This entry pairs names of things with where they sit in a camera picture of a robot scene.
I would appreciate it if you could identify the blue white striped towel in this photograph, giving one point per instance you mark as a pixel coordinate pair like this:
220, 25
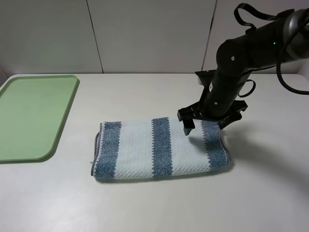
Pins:
157, 148

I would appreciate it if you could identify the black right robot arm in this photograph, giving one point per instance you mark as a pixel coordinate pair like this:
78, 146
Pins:
269, 42

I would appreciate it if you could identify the green plastic tray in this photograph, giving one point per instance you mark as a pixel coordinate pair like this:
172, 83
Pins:
33, 111

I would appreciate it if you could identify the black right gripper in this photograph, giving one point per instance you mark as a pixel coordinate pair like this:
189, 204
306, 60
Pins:
187, 114

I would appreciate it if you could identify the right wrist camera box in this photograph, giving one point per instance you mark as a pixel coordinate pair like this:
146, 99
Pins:
205, 77

